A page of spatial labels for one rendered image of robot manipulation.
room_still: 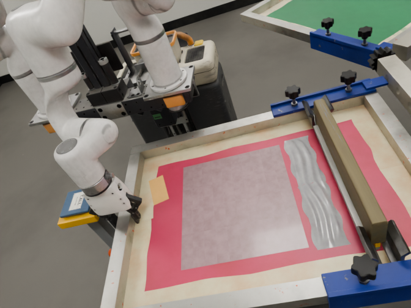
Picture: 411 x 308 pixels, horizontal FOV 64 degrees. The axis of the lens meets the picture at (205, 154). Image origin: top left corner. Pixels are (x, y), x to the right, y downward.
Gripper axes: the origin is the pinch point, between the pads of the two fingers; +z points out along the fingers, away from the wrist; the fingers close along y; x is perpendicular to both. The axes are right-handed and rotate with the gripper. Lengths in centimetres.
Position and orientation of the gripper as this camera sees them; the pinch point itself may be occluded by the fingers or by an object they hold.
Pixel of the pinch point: (125, 218)
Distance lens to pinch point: 95.9
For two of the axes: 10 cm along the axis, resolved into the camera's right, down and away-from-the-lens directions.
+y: -9.6, 2.3, 1.8
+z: 2.9, 6.9, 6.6
